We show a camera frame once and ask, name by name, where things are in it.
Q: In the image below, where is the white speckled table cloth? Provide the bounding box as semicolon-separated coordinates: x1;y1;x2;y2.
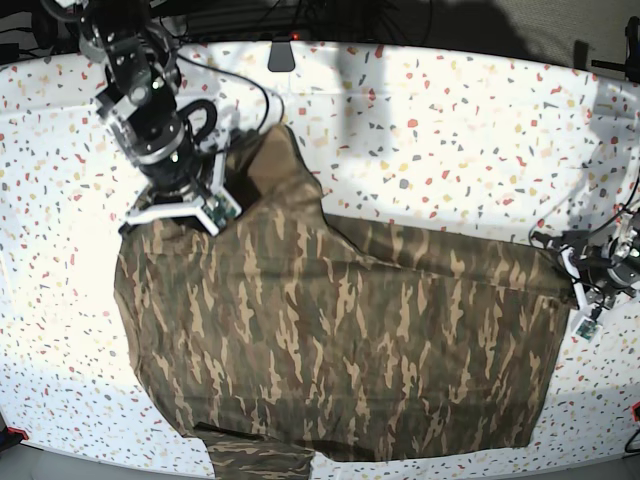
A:
1;43;639;479

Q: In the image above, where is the camouflage T-shirt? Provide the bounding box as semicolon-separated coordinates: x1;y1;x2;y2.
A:
114;126;571;479

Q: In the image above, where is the black power strip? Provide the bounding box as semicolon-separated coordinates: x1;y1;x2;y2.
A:
150;1;434;46

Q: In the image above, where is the red table clamp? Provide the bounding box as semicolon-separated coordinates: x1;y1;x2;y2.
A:
2;427;29;444

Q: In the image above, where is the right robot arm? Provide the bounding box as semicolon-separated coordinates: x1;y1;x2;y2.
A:
43;1;241;236

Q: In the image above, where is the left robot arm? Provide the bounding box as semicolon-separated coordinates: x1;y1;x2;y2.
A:
529;208;639;342

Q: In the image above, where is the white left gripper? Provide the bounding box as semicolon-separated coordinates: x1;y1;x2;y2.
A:
561;247;600;341

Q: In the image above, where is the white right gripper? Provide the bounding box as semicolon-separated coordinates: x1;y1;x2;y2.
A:
119;127;243;236

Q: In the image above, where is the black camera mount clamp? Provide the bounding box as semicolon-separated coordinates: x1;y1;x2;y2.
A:
267;40;296;73

